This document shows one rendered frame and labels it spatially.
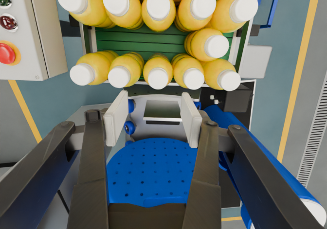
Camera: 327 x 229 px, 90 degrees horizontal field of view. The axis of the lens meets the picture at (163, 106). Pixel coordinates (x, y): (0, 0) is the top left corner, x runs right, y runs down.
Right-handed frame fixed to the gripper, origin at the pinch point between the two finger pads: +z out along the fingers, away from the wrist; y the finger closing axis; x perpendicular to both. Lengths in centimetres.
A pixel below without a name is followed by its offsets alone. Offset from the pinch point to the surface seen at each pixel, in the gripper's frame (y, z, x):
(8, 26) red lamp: -24.6, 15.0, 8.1
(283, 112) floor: 123, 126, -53
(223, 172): 70, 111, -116
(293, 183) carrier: 53, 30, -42
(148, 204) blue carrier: -0.9, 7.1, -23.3
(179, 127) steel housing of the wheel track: 8.2, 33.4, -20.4
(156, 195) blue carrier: 0.7, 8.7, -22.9
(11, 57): -25.6, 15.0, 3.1
